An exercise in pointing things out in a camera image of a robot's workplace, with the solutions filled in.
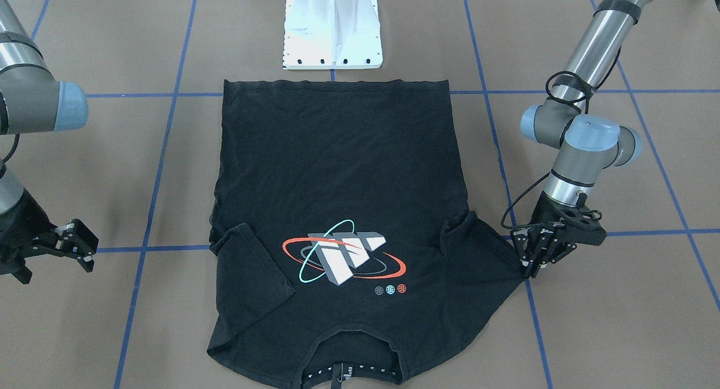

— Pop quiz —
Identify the blue tape line lengthwise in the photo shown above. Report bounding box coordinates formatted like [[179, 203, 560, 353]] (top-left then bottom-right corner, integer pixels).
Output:
[[113, 0, 197, 388]]

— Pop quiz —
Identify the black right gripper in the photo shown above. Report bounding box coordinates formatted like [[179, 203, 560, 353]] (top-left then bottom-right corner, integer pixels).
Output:
[[1, 191, 100, 284]]

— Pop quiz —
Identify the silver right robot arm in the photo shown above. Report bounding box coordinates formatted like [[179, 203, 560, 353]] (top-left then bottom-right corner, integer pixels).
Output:
[[1, 0, 98, 284]]

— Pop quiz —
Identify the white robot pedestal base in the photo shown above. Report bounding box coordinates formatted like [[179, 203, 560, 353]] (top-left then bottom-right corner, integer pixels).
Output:
[[281, 0, 384, 70]]

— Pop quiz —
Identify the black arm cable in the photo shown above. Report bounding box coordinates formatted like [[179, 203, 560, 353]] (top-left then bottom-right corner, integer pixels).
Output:
[[501, 69, 597, 228], [0, 133, 21, 165]]

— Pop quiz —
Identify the black graphic t-shirt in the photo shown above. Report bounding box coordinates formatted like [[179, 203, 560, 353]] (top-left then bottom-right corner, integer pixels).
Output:
[[206, 80, 524, 388]]

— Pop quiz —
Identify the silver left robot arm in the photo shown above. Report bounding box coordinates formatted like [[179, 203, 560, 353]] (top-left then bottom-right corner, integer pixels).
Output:
[[511, 0, 653, 277]]

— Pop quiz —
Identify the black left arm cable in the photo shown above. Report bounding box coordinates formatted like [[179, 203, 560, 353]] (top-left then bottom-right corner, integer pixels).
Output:
[[501, 69, 597, 228]]

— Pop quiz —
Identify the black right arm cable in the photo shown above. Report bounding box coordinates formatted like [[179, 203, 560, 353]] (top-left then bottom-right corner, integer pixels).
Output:
[[0, 133, 21, 165]]

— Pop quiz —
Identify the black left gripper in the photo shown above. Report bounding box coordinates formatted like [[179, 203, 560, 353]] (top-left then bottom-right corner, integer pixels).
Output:
[[511, 192, 606, 277]]

